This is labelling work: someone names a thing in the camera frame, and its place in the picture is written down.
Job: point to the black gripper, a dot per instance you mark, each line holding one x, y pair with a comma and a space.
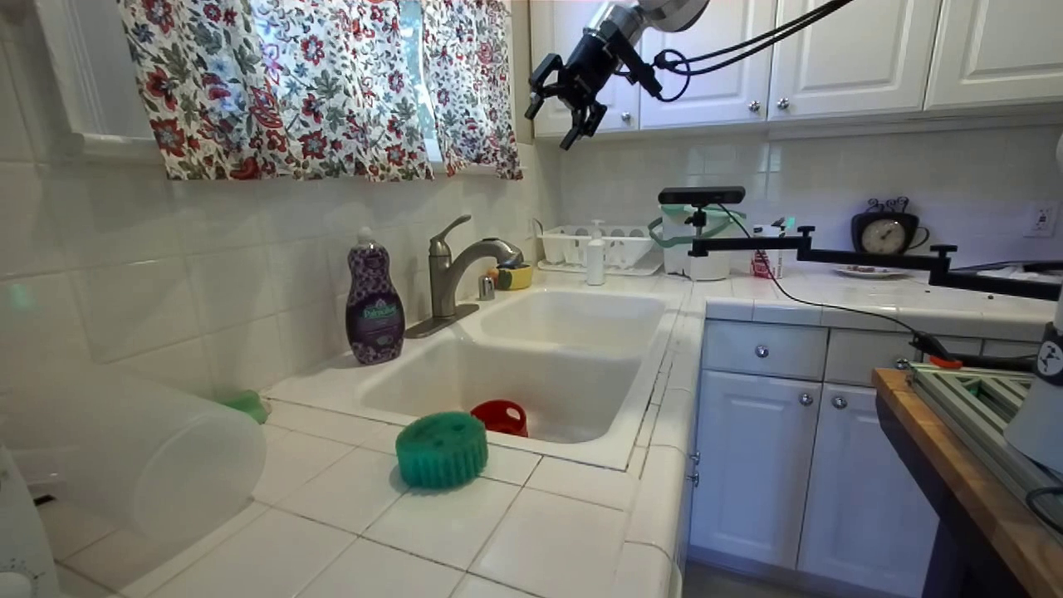
601, 47

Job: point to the brushed metal kitchen faucet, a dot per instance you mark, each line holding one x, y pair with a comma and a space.
446, 273

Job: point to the white dish rack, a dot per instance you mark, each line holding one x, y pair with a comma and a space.
619, 242

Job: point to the white hand soap dispenser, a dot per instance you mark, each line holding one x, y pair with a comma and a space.
595, 254

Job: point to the yellow sponge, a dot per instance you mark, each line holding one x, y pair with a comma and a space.
511, 281

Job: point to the white double sink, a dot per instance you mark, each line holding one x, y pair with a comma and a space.
580, 364

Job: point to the purple dish soap bottle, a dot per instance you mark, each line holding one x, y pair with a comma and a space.
373, 307

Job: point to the white upper cabinets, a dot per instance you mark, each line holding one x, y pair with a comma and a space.
875, 56

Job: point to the white cabinets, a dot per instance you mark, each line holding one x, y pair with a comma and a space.
875, 56
793, 461

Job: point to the red cup in sink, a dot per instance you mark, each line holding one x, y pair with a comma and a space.
502, 417

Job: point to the floral window curtain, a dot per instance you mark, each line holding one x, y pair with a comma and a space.
328, 86

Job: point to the black alarm clock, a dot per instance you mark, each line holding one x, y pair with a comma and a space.
887, 228

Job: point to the green round scrubber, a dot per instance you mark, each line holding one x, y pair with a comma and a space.
442, 448

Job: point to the white lower cabinets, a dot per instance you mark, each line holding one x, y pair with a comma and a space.
793, 461

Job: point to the white paper towel roll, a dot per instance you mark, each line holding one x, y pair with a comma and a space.
129, 448

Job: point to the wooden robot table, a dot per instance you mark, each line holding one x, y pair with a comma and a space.
987, 541

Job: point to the black camera on stand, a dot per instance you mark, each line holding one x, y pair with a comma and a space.
703, 193

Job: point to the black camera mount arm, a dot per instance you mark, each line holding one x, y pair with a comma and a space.
934, 263

